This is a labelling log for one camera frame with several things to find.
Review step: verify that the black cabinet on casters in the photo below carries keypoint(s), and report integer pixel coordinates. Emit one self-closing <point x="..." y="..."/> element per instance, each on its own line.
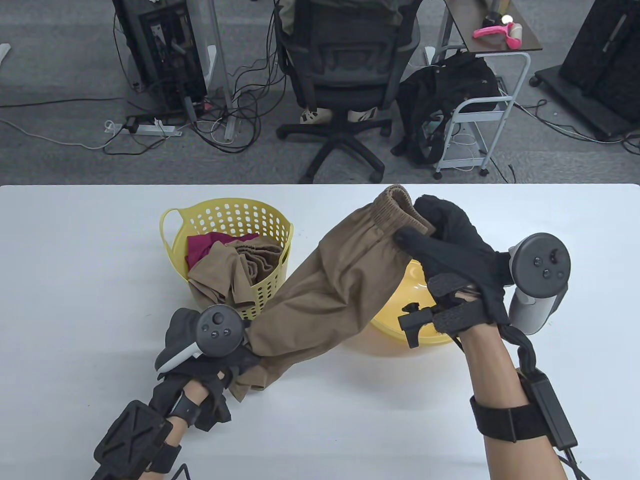
<point x="600" y="65"/>

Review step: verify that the person's left forearm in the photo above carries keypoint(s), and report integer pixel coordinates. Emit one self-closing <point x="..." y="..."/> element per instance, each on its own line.
<point x="195" y="392"/>

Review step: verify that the maroon shorts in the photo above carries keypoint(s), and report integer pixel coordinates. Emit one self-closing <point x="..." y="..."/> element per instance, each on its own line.
<point x="200" y="247"/>

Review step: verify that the person's right hand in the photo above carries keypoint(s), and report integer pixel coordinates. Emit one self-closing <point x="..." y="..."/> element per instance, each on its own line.
<point x="470" y="260"/>

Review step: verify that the white rolling cart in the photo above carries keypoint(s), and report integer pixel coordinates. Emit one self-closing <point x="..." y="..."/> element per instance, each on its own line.
<point x="480" y="117"/>

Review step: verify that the white power strip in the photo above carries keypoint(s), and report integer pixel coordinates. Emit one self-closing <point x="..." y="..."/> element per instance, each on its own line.
<point x="150" y="129"/>

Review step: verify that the black backpack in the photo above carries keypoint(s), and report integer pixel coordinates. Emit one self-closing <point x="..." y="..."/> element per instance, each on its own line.
<point x="440" y="90"/>

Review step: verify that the yellow perforated plastic basket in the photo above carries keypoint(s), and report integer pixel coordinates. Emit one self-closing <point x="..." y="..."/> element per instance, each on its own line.
<point x="179" y="242"/>

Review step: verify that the brown shorts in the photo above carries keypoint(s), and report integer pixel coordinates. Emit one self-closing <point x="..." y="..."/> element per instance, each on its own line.
<point x="220" y="270"/>
<point x="325" y="295"/>

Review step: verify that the white desk leg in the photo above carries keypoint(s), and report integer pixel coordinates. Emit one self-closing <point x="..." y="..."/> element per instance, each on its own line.
<point x="225" y="75"/>

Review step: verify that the black office chair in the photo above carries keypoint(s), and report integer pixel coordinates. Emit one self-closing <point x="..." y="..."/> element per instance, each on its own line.
<point x="345" y="55"/>

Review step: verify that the person's left hand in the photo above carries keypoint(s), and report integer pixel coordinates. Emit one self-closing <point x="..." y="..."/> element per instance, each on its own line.
<point x="220" y="365"/>

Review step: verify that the yellow plastic basin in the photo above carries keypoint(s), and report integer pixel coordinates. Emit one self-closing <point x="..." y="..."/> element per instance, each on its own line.
<point x="410" y="300"/>

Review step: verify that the black hand controller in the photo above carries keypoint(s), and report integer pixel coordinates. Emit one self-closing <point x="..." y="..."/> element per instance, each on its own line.
<point x="217" y="330"/>
<point x="540" y="265"/>

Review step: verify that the black left hand controller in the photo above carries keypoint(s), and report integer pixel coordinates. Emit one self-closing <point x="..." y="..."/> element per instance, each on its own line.
<point x="217" y="330"/>

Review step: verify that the black round lamp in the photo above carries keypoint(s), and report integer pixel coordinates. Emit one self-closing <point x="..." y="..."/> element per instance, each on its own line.
<point x="492" y="20"/>

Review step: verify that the black power adapter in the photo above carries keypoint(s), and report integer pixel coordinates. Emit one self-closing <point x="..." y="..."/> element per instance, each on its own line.
<point x="132" y="125"/>

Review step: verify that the black right hand controller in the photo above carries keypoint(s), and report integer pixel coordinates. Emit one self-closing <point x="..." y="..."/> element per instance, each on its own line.
<point x="540" y="265"/>

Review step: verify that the black battery pack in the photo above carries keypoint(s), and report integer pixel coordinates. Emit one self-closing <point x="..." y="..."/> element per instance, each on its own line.
<point x="550" y="405"/>

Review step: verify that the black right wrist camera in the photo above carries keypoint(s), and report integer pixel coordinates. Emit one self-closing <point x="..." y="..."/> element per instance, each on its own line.
<point x="415" y="325"/>

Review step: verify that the person's right forearm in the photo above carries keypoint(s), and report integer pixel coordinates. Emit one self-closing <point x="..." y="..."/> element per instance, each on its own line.
<point x="490" y="365"/>

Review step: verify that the black computer tower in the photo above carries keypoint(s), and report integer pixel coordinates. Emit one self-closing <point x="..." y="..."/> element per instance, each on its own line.
<point x="165" y="50"/>

